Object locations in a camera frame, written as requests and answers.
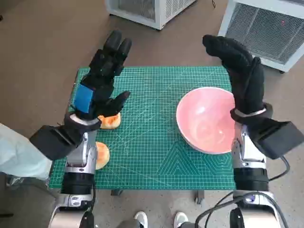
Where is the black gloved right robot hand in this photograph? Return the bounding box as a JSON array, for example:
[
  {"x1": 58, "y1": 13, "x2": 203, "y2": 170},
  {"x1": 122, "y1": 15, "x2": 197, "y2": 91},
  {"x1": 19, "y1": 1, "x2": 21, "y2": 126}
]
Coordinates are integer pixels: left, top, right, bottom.
[{"x1": 202, "y1": 34, "x2": 266, "y2": 114}]

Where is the pink bowl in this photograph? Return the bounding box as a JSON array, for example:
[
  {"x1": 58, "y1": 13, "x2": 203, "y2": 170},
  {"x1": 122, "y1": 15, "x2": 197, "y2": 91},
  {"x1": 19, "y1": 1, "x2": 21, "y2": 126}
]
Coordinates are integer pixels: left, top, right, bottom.
[{"x1": 176, "y1": 87, "x2": 238, "y2": 155}]

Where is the person's white shoe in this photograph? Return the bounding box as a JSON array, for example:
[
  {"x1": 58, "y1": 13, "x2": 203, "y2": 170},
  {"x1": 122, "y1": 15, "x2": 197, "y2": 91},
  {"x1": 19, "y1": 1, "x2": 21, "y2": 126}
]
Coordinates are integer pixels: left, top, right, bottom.
[
  {"x1": 134, "y1": 211, "x2": 148, "y2": 228},
  {"x1": 174, "y1": 211, "x2": 188, "y2": 228}
]

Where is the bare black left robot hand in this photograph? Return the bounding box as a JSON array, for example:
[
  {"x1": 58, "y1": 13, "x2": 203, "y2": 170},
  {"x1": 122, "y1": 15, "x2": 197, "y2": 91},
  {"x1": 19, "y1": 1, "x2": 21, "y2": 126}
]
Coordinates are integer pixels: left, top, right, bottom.
[{"x1": 71, "y1": 30, "x2": 133, "y2": 121}]

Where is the large white mesh cabinet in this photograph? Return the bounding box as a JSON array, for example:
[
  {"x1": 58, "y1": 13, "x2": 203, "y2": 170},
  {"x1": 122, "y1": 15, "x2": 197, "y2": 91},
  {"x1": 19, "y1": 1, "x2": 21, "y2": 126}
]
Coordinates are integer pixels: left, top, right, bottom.
[{"x1": 217, "y1": 0, "x2": 304, "y2": 73}]

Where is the person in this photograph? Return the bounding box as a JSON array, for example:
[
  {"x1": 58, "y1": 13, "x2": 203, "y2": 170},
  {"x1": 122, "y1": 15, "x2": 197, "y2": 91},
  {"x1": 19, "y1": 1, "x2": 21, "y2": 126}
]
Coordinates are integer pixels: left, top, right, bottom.
[{"x1": 0, "y1": 123, "x2": 52, "y2": 181}]

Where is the green cutting mat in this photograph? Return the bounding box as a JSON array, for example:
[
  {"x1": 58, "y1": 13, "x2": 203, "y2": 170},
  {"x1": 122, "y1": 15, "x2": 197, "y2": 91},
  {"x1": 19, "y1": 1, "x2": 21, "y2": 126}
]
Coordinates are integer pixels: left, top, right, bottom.
[{"x1": 48, "y1": 66, "x2": 236, "y2": 190}]

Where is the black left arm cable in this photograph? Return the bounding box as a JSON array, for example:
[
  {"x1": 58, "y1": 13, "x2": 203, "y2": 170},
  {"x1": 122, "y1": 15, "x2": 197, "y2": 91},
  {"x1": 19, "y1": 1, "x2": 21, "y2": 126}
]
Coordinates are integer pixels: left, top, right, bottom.
[{"x1": 89, "y1": 182, "x2": 97, "y2": 214}]

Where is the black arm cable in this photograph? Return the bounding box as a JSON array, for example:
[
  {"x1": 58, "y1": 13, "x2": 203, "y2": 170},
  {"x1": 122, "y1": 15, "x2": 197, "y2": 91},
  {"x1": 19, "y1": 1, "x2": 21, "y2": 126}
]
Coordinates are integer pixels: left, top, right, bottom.
[
  {"x1": 195, "y1": 190, "x2": 238, "y2": 228},
  {"x1": 89, "y1": 182, "x2": 97, "y2": 214}
]

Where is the small white mesh cabinet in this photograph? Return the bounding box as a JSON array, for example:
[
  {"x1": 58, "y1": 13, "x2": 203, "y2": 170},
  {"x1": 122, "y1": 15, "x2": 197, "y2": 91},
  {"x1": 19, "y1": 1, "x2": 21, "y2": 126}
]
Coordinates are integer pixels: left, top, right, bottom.
[{"x1": 104, "y1": 0, "x2": 198, "y2": 30}]

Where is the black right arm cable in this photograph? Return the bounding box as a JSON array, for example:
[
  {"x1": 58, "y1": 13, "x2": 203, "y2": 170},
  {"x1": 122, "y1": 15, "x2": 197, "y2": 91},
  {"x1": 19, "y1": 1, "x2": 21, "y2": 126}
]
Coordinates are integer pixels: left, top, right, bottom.
[{"x1": 195, "y1": 190, "x2": 238, "y2": 228}]

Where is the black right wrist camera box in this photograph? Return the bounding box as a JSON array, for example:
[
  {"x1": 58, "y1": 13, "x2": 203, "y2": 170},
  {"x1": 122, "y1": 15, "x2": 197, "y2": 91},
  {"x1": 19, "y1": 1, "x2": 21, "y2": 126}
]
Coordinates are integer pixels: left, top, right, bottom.
[{"x1": 247, "y1": 118, "x2": 304, "y2": 160}]

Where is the round toy bread bun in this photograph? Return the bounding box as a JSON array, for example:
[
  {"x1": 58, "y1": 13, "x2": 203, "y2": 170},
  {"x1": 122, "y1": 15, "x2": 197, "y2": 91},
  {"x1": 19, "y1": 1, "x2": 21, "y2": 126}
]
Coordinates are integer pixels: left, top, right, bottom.
[{"x1": 95, "y1": 142, "x2": 110, "y2": 171}]

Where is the long striped toy bread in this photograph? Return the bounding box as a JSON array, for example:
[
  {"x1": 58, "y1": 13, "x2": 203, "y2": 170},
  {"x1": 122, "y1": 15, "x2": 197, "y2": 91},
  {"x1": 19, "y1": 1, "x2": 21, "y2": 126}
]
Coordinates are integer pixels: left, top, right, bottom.
[{"x1": 98, "y1": 113, "x2": 121, "y2": 130}]

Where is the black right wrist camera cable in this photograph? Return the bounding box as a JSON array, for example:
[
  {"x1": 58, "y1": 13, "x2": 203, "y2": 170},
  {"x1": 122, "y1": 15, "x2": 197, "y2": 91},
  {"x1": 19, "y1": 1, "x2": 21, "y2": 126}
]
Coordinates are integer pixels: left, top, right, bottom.
[{"x1": 267, "y1": 155, "x2": 291, "y2": 182}]

